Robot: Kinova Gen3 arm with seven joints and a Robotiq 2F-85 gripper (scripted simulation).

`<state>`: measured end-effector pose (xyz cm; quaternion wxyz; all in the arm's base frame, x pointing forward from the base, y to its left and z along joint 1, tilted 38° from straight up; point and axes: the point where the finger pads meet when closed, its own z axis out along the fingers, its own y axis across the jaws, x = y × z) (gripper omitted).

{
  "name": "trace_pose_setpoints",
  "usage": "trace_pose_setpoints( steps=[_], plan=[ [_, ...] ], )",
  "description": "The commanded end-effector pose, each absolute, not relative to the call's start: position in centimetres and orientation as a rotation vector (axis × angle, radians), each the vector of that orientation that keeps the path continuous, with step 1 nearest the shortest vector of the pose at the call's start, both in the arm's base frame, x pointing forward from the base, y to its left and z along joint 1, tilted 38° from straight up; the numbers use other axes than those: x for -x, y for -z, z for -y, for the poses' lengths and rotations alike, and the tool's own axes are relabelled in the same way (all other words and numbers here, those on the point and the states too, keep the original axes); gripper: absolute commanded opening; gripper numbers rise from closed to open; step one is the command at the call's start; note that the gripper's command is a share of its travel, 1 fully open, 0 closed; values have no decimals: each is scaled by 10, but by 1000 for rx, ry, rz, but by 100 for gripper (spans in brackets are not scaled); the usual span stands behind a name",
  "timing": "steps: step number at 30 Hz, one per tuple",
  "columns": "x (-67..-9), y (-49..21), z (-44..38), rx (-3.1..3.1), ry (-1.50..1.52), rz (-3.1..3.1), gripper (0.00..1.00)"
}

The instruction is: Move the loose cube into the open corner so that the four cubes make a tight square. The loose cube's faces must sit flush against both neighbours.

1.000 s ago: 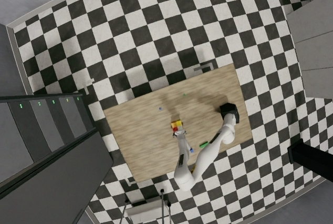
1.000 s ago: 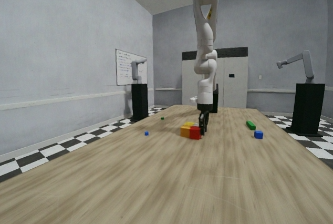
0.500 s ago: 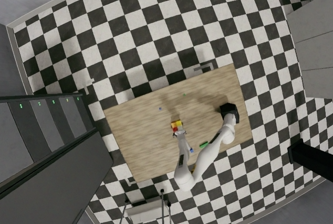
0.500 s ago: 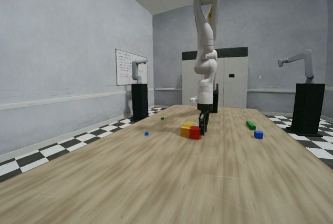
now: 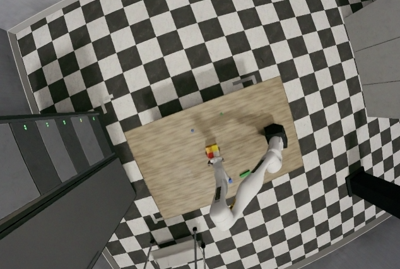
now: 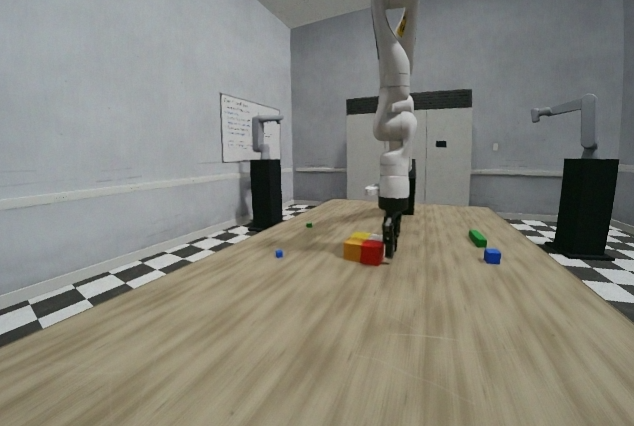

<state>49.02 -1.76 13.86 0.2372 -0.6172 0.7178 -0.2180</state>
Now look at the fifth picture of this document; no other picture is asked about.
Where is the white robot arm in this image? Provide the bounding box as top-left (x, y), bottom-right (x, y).
top-left (209, 136), bottom-right (283, 231)

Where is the green rectangular block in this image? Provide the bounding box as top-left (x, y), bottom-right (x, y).
top-left (240, 170), bottom-right (250, 178)

